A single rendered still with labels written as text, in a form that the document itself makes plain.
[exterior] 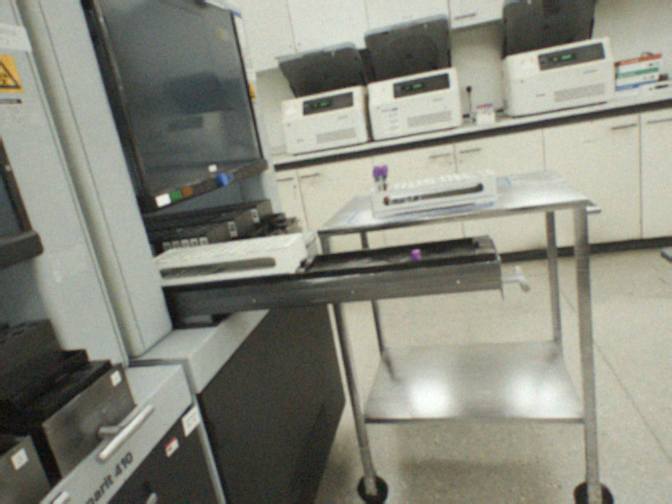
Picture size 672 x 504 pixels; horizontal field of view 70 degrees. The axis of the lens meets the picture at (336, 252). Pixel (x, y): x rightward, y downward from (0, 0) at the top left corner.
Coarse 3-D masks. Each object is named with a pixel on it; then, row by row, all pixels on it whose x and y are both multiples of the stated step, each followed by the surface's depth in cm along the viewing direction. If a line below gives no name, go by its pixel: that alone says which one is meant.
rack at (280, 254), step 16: (256, 240) 97; (272, 240) 94; (288, 240) 91; (160, 256) 97; (176, 256) 95; (192, 256) 92; (208, 256) 89; (224, 256) 89; (240, 256) 88; (256, 256) 87; (272, 256) 87; (288, 256) 86; (304, 256) 94; (160, 272) 97; (176, 272) 98; (192, 272) 96; (208, 272) 93; (224, 272) 99; (240, 272) 89; (256, 272) 88; (272, 272) 88
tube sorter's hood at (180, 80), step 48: (96, 0) 78; (144, 0) 92; (192, 0) 111; (144, 48) 90; (192, 48) 108; (240, 48) 134; (144, 96) 89; (192, 96) 106; (240, 96) 131; (144, 144) 87; (192, 144) 103; (240, 144) 127; (144, 192) 85
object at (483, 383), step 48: (432, 192) 140; (528, 192) 116; (576, 192) 107; (576, 240) 104; (576, 288) 109; (384, 336) 169; (384, 384) 147; (432, 384) 142; (480, 384) 138; (528, 384) 134; (384, 480) 137
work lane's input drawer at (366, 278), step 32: (320, 256) 96; (352, 256) 94; (384, 256) 91; (448, 256) 80; (480, 256) 78; (192, 288) 91; (224, 288) 89; (256, 288) 87; (288, 288) 86; (320, 288) 85; (352, 288) 83; (384, 288) 82; (416, 288) 81; (448, 288) 80; (480, 288) 79
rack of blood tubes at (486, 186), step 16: (448, 176) 122; (464, 176) 117; (480, 176) 113; (384, 192) 117; (400, 192) 116; (448, 192) 124; (464, 192) 123; (480, 192) 113; (496, 192) 113; (384, 208) 118; (416, 208) 117; (432, 208) 116
